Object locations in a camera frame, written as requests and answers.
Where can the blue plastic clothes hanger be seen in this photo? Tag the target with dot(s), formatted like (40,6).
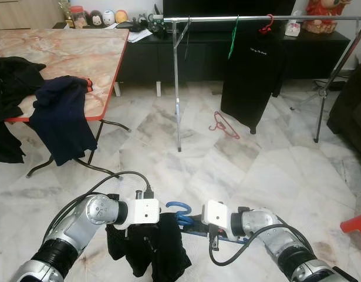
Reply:
(180,205)

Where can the black garment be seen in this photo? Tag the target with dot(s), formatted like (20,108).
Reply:
(13,82)
(168,252)

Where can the red plastic clothes hanger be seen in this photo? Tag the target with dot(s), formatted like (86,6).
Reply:
(230,132)
(87,82)
(266,29)

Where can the green plastic clothes hanger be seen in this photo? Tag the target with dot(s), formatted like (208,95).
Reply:
(232,42)

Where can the red plastic stool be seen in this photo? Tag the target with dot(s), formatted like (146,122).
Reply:
(357,223)

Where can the navy blue garment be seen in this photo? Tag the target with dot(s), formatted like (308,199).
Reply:
(60,123)

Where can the black printed t-shirt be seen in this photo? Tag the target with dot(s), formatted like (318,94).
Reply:
(250,82)

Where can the black low tv cabinet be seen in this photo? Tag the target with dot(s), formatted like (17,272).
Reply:
(198,59)

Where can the dark brown fabric sofa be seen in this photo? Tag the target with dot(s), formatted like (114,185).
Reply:
(350,117)

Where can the white paper stack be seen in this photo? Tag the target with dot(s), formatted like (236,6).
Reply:
(139,35)

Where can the marble top folding table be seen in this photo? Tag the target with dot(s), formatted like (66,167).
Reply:
(63,53)

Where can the silver metal clothes rack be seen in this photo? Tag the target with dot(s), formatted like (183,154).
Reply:
(209,19)

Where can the black remote control caddy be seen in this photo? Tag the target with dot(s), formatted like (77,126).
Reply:
(151,23)

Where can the white tissue box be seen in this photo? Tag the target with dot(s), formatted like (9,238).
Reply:
(293,29)

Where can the black flat screen television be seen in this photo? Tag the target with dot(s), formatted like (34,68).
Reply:
(227,7)

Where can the orange round toy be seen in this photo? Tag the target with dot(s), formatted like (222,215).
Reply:
(121,16)

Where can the white round toy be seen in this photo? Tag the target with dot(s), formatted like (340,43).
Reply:
(108,17)

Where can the black round toy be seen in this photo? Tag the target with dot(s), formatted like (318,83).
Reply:
(95,19)

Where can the red laughing buddha figurine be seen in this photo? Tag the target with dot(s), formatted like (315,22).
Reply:
(321,17)

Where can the light wooden door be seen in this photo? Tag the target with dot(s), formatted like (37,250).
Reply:
(24,13)

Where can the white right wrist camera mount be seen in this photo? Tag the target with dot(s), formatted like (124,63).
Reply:
(218,214)

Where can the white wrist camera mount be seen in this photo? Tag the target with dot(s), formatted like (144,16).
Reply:
(142,212)
(218,214)

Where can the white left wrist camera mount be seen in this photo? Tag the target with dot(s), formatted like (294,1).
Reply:
(142,212)

